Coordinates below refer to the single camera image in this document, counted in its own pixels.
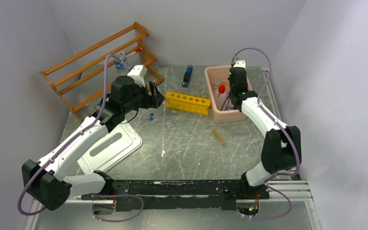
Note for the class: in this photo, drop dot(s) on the red capped wash bottle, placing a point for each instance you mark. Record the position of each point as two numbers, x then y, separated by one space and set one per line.
221 92

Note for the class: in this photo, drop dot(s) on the yellow test tube rack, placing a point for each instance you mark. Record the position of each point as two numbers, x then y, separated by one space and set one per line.
188 103

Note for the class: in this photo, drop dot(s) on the metal tray lid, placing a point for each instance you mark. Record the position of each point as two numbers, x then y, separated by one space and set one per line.
111 149

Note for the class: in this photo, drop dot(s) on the red capped thermometer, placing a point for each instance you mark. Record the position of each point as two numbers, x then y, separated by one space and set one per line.
137 51

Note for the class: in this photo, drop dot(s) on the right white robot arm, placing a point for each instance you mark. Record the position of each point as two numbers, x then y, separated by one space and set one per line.
282 148

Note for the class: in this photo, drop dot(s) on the blue lidded jar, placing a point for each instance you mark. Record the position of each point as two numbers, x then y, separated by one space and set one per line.
121 60

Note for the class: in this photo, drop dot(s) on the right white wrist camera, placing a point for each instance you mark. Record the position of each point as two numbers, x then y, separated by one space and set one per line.
239 64

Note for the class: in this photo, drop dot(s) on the black base frame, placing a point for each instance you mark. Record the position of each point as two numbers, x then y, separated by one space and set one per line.
185 194

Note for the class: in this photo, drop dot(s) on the orange wooden shelf rack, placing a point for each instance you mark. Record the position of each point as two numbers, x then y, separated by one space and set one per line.
77 80

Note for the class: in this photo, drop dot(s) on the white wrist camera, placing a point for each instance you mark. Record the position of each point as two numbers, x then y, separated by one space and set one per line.
137 73
239 64

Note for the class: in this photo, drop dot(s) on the pink plastic bin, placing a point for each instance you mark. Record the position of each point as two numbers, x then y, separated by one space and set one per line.
215 76

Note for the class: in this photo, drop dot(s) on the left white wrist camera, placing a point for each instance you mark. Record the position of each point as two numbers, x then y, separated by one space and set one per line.
137 73

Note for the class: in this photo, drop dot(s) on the blue safety goggles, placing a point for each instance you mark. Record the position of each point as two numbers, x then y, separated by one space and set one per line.
226 105

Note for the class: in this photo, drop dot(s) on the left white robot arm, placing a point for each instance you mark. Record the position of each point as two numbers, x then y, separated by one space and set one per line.
46 180

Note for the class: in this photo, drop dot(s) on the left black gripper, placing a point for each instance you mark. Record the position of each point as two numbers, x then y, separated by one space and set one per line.
153 101

